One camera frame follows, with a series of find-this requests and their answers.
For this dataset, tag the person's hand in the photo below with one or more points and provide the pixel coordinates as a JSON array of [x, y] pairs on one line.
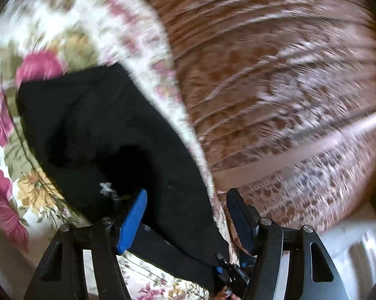
[[227, 295]]

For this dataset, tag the black embroidered pants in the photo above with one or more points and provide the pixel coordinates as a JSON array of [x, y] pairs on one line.
[[100, 142]]

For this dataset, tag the floral bedspread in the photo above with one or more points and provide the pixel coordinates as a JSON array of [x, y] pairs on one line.
[[45, 39]]

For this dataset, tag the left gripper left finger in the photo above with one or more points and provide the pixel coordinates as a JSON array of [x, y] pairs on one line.
[[61, 274]]

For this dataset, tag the brown floral curtain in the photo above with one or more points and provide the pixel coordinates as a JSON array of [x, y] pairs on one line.
[[282, 97]]

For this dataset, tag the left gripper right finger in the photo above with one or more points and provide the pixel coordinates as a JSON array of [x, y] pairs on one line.
[[282, 262]]

